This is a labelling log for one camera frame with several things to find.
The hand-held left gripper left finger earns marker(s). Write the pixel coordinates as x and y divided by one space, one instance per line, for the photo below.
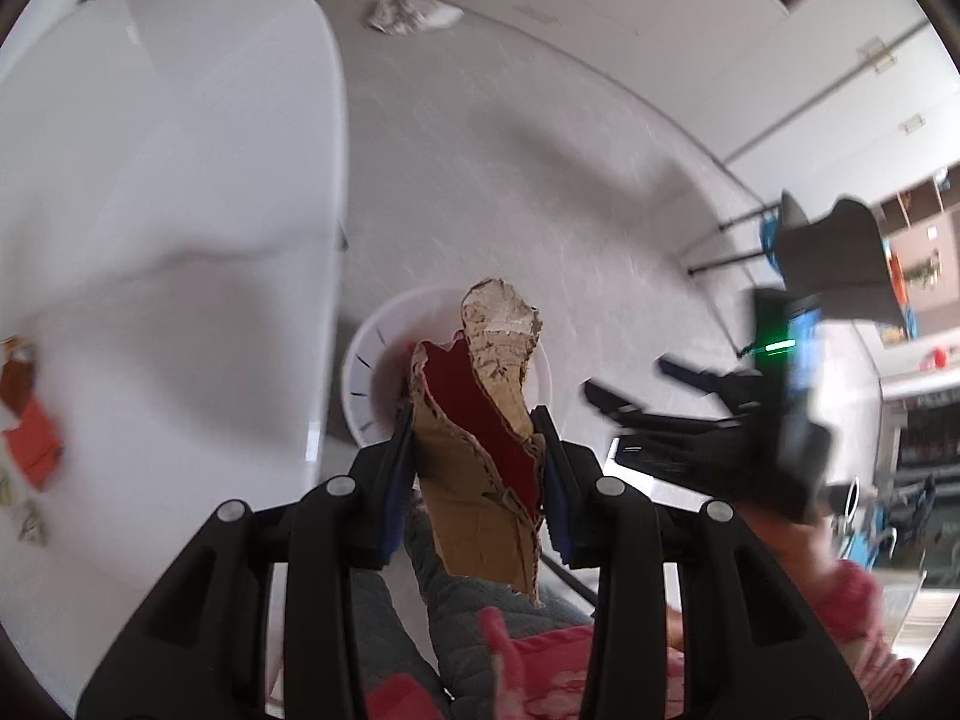
392 499

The grey chair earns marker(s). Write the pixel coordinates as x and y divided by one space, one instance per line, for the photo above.
832 259

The orange-red paper piece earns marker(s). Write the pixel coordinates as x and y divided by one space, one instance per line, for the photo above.
34 451

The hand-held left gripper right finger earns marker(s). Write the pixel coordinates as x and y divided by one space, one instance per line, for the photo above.
559 499

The white plastic bag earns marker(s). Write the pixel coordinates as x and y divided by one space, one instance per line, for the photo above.
409 13

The crumpled pastel paper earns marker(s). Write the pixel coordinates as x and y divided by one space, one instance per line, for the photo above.
26 521

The grey quilted trousers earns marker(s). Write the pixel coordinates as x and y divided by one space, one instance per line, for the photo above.
442 615

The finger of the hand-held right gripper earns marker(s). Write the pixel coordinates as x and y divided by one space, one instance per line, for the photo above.
694 376
637 409

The white waste bin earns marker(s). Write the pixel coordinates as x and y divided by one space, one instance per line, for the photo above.
375 382

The torn red cardboard piece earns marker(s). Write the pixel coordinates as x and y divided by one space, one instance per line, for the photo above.
480 450

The brown wrapper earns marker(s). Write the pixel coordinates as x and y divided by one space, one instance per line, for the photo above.
18 382

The pink patterned garment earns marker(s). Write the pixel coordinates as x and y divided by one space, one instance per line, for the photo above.
555 679

